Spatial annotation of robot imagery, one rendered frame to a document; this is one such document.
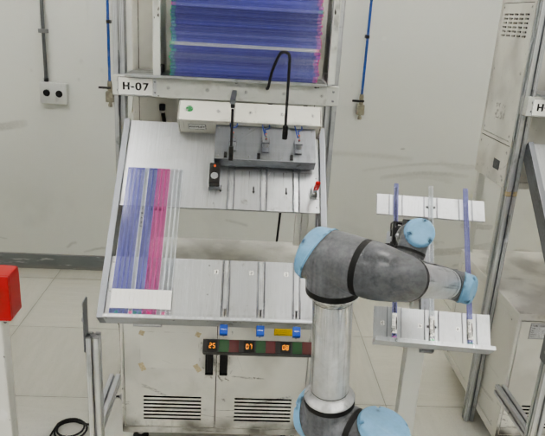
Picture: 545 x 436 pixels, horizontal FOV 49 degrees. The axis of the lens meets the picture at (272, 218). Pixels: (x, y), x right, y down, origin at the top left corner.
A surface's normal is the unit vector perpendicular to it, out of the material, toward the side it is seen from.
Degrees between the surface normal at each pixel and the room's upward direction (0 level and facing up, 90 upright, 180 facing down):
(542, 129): 90
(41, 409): 0
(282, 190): 46
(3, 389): 90
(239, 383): 90
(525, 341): 90
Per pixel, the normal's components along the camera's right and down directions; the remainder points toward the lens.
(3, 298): 0.04, 0.32
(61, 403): 0.06, -0.95
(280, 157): 0.07, -0.43
